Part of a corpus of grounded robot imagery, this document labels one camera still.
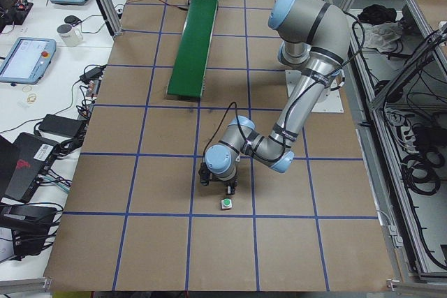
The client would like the black laptop computer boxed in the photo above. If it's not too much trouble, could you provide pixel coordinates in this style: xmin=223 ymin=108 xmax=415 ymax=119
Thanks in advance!
xmin=1 ymin=132 xmax=59 ymax=203

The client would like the green push button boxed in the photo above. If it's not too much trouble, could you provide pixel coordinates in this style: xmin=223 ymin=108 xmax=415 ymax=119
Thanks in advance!
xmin=221 ymin=198 xmax=233 ymax=210

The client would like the black power brick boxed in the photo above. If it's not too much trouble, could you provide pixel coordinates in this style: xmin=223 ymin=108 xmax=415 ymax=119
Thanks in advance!
xmin=38 ymin=114 xmax=86 ymax=138

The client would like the white mug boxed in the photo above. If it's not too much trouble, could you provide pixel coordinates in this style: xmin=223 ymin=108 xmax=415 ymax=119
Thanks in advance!
xmin=57 ymin=24 xmax=83 ymax=47

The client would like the green conveyor belt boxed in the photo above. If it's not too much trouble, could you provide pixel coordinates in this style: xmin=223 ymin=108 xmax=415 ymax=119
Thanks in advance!
xmin=167 ymin=0 xmax=219 ymax=98

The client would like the teach pendant near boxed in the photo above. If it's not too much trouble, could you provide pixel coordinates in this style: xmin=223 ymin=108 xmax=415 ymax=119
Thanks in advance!
xmin=1 ymin=37 xmax=57 ymax=84

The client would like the black computer mouse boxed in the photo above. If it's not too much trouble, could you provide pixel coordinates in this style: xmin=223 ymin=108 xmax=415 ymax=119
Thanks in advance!
xmin=64 ymin=15 xmax=82 ymax=27

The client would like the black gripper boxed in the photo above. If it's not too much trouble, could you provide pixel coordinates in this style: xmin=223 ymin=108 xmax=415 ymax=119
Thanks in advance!
xmin=210 ymin=173 xmax=238 ymax=195

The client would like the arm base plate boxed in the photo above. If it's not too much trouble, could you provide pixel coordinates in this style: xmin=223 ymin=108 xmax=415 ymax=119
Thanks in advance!
xmin=285 ymin=70 xmax=344 ymax=114

